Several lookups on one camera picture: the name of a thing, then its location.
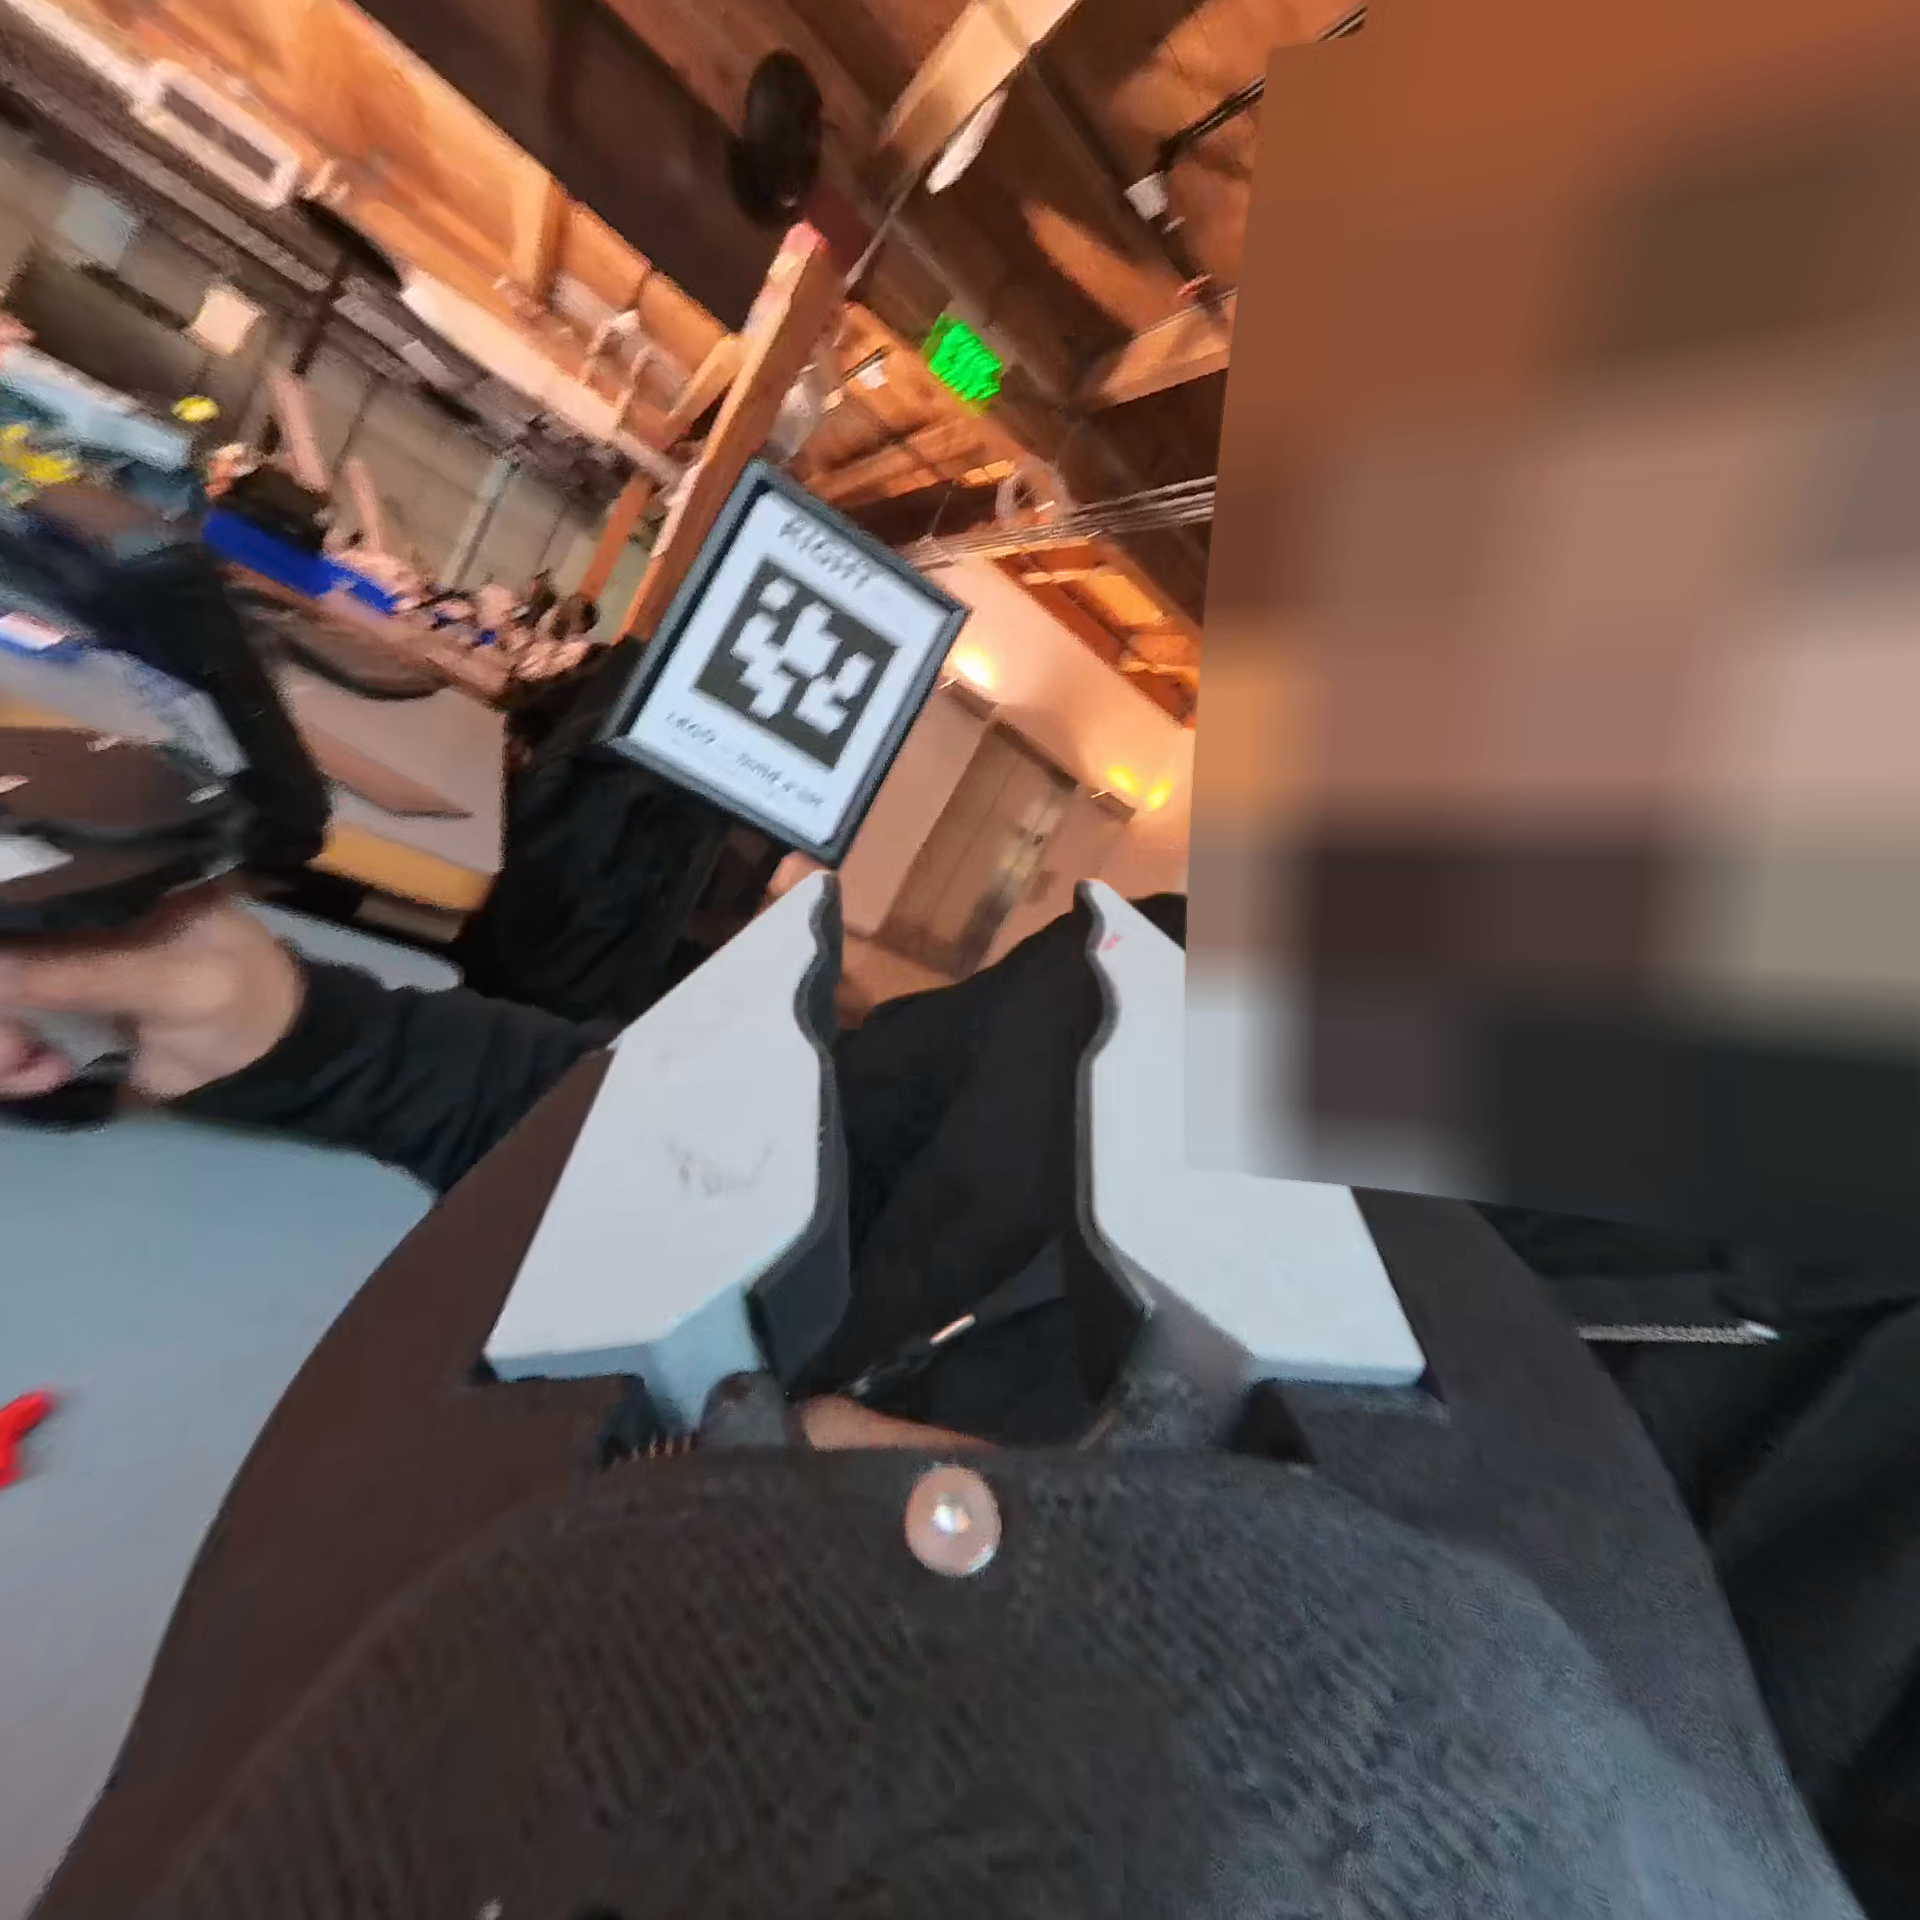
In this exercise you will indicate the red lego piece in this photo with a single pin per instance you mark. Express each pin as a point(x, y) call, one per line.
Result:
point(24, 1433)

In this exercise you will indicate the wooden support post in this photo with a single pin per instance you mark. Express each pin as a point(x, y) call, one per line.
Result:
point(748, 390)

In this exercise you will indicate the green exit sign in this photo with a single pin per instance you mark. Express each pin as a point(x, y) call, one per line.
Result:
point(963, 357)

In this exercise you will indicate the beige double door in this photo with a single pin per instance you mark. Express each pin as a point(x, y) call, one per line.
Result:
point(1003, 840)

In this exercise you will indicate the person's black jacket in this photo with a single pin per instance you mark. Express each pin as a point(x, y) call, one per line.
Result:
point(961, 1141)

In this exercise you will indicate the person's right forearm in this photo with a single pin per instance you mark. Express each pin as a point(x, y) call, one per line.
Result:
point(421, 1063)

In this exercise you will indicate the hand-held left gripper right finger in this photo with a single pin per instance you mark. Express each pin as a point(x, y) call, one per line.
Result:
point(1201, 1275)

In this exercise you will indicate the black ceiling speaker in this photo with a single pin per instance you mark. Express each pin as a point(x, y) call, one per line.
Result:
point(774, 134)

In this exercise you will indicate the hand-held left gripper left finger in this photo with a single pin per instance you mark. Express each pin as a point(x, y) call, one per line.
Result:
point(674, 1170)

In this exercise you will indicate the person's right hand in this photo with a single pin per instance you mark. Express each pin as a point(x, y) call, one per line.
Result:
point(210, 988)

